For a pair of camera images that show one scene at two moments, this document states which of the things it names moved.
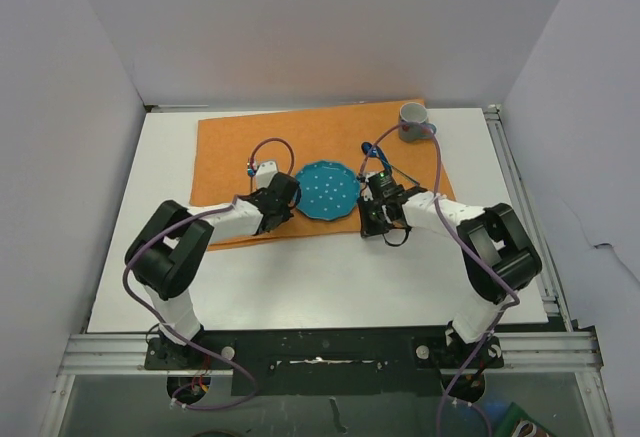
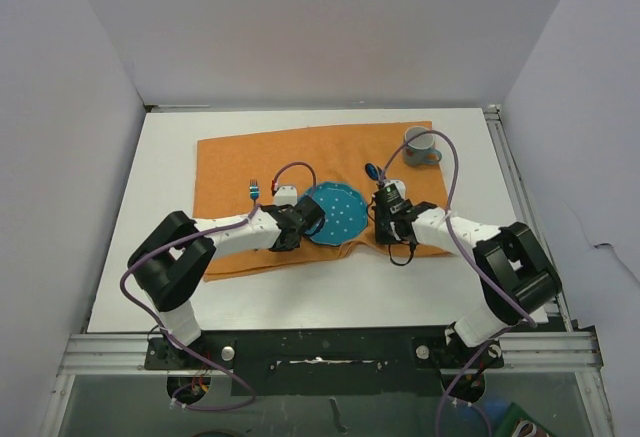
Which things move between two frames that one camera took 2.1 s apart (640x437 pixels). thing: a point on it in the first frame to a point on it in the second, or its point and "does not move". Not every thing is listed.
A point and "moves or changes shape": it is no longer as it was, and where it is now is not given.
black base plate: (327, 361) does not move
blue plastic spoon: (375, 152) to (371, 171)
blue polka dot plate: (328, 190) to (345, 210)
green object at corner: (518, 423) does not move
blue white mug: (414, 112) to (420, 151)
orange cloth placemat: (325, 151) moves or changes shape
